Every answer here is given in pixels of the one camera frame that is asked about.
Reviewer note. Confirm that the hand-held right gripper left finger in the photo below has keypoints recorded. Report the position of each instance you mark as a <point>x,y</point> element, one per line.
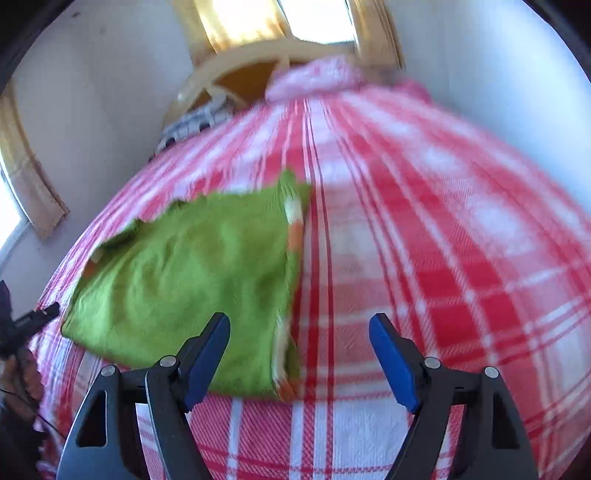
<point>203,364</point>

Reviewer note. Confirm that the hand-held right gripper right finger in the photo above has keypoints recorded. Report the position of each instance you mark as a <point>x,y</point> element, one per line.
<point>395,364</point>

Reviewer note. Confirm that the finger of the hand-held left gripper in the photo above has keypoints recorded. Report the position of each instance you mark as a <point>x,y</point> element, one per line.
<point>37,316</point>

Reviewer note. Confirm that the green orange striped knit sweater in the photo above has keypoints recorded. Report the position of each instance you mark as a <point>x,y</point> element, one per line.
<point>194,272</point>

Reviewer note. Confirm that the person's left hand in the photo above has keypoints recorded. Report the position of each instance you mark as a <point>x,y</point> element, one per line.
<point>23,376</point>

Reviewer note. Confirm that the red plaid bed sheet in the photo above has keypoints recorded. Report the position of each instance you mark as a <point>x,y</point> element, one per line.
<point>415,277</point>

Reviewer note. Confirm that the large side window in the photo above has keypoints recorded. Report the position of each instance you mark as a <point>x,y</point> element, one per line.
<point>9,217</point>

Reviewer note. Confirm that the white patterned pillow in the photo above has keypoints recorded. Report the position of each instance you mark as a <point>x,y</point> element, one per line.
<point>194,124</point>

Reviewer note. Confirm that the pink cloth bundle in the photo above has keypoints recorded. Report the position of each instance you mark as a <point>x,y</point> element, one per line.
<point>404,85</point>

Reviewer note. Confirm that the pink floral pillow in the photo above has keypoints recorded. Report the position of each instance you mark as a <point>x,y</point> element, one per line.
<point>318,76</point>

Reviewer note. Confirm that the cream wooden headboard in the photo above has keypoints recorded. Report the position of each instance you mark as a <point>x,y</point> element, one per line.
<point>258,60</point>

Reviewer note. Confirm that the yellow curtain with valance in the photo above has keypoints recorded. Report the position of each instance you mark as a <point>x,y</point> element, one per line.
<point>231,23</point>

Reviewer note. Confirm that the window behind headboard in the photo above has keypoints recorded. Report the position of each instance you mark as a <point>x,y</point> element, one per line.
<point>318,18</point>

